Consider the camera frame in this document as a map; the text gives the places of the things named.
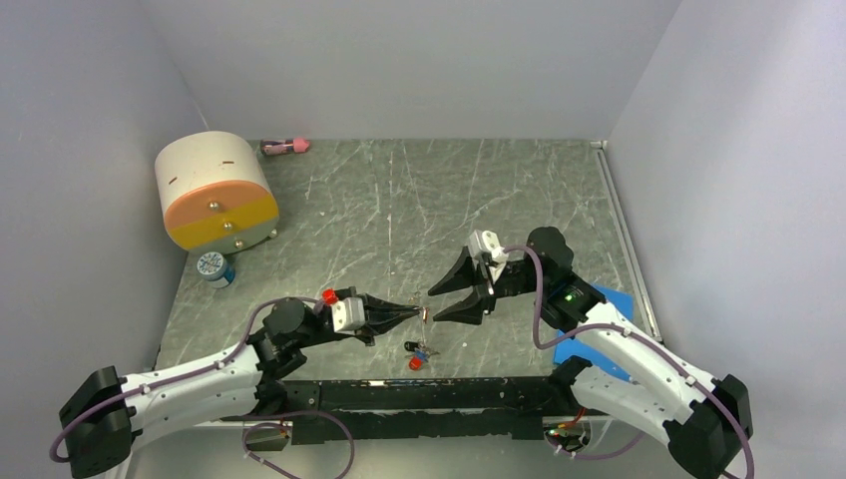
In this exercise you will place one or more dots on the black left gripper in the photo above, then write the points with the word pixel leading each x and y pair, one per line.
pixel 375 307

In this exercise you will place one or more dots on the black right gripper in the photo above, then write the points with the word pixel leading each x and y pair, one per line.
pixel 461 275

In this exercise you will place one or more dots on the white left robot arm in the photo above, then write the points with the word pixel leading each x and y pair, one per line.
pixel 111 415

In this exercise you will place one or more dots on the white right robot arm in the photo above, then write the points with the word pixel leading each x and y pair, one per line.
pixel 703 421

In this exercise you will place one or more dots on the blue foam pad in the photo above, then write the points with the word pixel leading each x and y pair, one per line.
pixel 576 347

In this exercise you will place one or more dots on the small blue white jar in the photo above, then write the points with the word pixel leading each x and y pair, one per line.
pixel 215 269

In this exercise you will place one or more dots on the white round drawer cabinet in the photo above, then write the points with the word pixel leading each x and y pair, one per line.
pixel 214 195

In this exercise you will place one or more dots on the pink capped small bottle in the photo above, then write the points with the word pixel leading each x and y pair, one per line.
pixel 273 148

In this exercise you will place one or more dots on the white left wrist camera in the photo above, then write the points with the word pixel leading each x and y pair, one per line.
pixel 348 315

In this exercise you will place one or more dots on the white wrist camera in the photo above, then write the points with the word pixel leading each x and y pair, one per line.
pixel 486 250
pixel 348 315

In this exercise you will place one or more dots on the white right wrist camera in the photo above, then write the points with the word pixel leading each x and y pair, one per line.
pixel 486 250

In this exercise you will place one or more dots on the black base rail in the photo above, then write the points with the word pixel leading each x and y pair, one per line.
pixel 317 411

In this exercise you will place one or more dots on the aluminium frame rail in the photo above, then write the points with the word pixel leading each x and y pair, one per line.
pixel 279 424

